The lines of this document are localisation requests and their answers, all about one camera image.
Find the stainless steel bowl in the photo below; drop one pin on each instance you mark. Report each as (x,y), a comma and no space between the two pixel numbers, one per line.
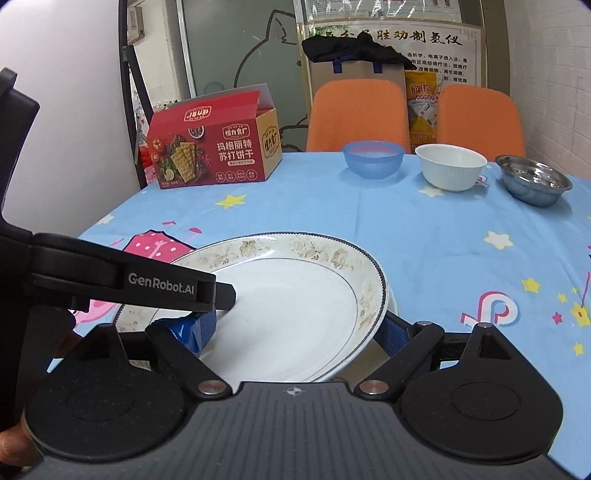
(533,182)

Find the wall poster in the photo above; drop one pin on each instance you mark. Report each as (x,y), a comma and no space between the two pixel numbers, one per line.
(443,46)

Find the person's left hand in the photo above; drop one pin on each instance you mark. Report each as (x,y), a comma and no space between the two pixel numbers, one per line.
(11,445)

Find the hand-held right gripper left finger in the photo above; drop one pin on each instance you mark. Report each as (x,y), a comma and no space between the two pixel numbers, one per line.
(187,333)

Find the blue plastic bowl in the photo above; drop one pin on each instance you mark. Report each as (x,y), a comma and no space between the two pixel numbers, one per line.
(373,161)

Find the blue printed tablecloth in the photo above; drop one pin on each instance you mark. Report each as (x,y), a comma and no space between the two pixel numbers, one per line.
(415,240)

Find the wall switch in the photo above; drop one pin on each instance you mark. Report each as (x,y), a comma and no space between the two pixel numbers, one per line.
(136,24)

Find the red cracker box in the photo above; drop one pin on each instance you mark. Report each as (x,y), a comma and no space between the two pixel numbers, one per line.
(207,147)

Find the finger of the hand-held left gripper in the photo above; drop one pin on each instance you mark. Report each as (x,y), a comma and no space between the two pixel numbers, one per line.
(152,284)

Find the white floral rim plate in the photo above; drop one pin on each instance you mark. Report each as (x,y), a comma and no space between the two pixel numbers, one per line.
(295,304)

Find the yellow snack packet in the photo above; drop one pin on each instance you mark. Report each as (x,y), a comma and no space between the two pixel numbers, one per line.
(422,115)

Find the brown paper bag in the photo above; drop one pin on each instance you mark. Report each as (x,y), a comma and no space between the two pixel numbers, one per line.
(360,73)

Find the frosted glass door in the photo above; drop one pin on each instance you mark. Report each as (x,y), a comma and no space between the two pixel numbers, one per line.
(240,50)

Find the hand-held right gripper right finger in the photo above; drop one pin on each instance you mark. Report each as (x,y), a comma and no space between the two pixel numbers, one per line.
(391,335)

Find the orange chair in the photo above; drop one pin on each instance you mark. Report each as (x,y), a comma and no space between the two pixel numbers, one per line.
(358,120)
(480,122)

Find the black cloth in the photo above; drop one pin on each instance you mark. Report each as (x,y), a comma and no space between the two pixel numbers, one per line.
(355,48)

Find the white ribbed bowl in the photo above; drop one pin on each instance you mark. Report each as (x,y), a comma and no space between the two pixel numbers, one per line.
(450,168)

